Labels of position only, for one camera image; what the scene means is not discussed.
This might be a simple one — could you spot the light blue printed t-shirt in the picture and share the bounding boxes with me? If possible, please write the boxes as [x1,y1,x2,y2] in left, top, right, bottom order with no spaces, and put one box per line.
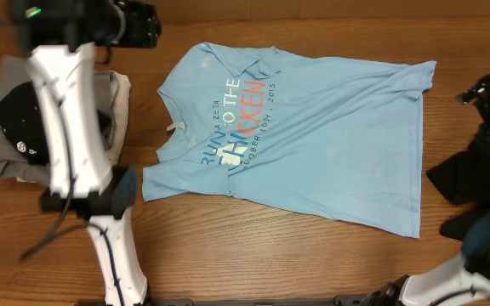
[142,42,436,238]

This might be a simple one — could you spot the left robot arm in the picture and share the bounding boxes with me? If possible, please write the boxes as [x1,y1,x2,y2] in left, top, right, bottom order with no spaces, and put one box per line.
[9,0,162,306]

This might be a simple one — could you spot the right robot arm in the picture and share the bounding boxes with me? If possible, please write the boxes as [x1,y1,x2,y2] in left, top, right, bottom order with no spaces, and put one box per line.
[358,74,490,306]

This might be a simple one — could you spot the folded grey garment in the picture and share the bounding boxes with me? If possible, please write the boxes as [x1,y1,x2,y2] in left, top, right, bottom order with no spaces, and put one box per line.
[0,54,120,190]

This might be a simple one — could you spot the folded black garment with logo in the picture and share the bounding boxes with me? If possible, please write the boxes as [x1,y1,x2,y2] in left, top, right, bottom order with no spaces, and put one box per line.
[0,76,117,166]

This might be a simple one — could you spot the black t-shirt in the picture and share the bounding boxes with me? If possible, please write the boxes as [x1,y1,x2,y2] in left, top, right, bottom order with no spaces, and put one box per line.
[426,138,490,241]

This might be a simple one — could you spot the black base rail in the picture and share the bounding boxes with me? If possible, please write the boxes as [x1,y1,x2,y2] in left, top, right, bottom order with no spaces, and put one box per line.
[74,294,373,306]

